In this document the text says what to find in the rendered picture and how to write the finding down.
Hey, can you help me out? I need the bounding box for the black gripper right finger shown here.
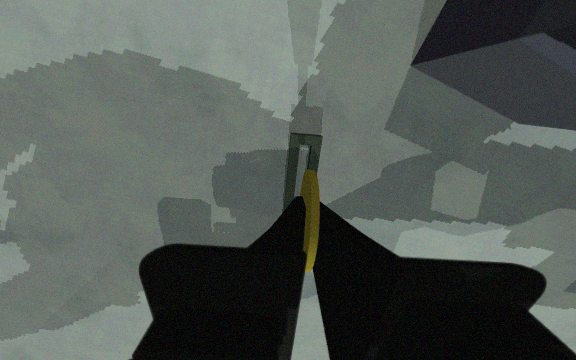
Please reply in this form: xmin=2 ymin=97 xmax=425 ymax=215
xmin=313 ymin=202 xmax=546 ymax=360

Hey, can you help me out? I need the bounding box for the dark green rectangular frame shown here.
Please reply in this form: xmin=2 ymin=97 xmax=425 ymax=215
xmin=284 ymin=133 xmax=323 ymax=210

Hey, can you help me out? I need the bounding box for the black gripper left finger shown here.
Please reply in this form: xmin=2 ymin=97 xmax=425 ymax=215
xmin=139 ymin=196 xmax=307 ymax=360

